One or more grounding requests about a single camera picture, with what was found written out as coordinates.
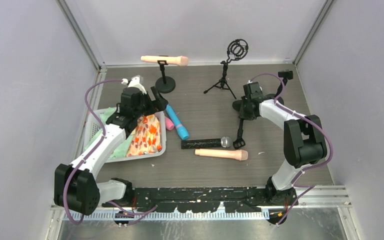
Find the black round base clip stand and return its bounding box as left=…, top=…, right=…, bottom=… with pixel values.
left=155, top=59, right=176, bottom=94

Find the green patterned cloth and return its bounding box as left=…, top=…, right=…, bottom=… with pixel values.
left=81, top=110, right=133, bottom=163

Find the beige microphone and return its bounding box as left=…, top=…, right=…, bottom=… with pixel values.
left=194, top=149, right=249, bottom=161
left=140, top=55, right=189, bottom=67

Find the orange patterned cloth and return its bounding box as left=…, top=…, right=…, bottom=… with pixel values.
left=126, top=114, right=163, bottom=157

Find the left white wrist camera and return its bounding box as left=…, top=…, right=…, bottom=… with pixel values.
left=121, top=75, right=147, bottom=94

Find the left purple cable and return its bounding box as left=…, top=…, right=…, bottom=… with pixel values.
left=62, top=78, right=158, bottom=227

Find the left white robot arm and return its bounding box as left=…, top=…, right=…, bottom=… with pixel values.
left=54, top=86, right=168, bottom=216

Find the pink toy microphone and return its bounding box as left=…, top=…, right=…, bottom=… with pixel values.
left=164, top=116, right=175, bottom=131

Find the white plastic basket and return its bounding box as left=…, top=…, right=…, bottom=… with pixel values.
left=83, top=107, right=167, bottom=162

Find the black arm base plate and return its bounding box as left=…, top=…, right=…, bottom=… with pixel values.
left=113, top=186, right=297, bottom=213

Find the black glitter microphone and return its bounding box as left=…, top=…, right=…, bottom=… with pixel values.
left=180, top=136, right=233, bottom=149

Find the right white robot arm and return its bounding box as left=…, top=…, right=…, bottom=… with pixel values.
left=232, top=82, right=328, bottom=200

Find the black tripod shock mount stand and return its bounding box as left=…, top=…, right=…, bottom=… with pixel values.
left=203, top=38, right=250, bottom=100

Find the blue toy microphone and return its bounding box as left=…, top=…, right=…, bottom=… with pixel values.
left=165, top=104, right=190, bottom=140

